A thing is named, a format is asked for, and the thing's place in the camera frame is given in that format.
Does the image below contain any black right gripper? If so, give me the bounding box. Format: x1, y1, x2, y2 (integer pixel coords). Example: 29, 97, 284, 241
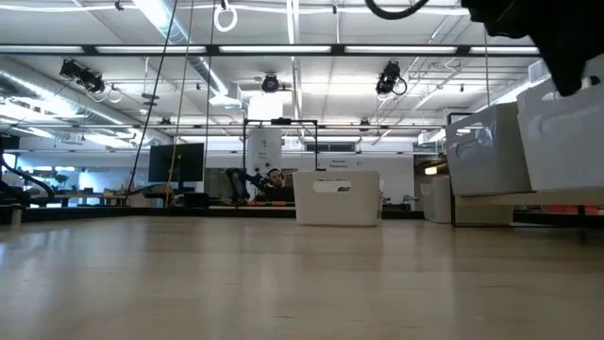
460, 0, 604, 98

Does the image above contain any grey plastic basket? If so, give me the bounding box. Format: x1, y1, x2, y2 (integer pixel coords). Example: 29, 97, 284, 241
421, 175, 514, 227
445, 115, 532, 197

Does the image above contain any black overhead beam with lights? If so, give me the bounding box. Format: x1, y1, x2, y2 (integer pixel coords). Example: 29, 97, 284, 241
0, 42, 542, 59

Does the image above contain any person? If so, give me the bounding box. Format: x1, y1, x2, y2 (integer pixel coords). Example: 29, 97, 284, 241
254, 167, 296, 204

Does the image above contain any white column with signs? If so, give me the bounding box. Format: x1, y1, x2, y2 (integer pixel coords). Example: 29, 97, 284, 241
246, 93, 283, 176

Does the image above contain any black computer monitor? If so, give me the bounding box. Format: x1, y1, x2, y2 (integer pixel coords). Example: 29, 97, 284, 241
147, 143, 206, 195

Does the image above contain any black ceiling camera with cable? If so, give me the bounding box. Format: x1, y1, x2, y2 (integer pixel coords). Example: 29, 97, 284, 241
376, 59, 408, 95

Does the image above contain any round black ceiling camera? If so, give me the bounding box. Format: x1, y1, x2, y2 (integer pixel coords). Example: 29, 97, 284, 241
260, 72, 280, 94

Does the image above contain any white cable loop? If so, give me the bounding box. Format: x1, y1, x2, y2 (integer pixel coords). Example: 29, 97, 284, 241
213, 0, 240, 34

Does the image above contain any black hanging cable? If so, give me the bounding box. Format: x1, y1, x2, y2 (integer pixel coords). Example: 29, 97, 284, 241
125, 0, 180, 200

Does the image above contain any black aluminium table frame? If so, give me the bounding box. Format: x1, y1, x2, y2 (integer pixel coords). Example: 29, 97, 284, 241
0, 205, 604, 229

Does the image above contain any black ceiling camera cluster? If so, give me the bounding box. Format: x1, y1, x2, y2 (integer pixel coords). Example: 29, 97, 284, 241
59, 59, 108, 94

